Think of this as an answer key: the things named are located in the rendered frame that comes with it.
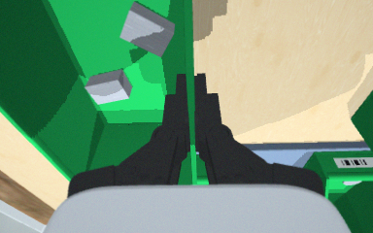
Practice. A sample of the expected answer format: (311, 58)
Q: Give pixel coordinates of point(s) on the grey metal block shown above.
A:
(147, 30)
(109, 87)

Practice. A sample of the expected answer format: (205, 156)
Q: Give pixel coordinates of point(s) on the green bin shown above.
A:
(353, 202)
(363, 120)
(201, 171)
(48, 51)

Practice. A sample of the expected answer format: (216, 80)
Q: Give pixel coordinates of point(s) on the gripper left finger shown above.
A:
(159, 161)

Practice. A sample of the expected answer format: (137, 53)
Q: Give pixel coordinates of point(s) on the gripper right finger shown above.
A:
(229, 162)

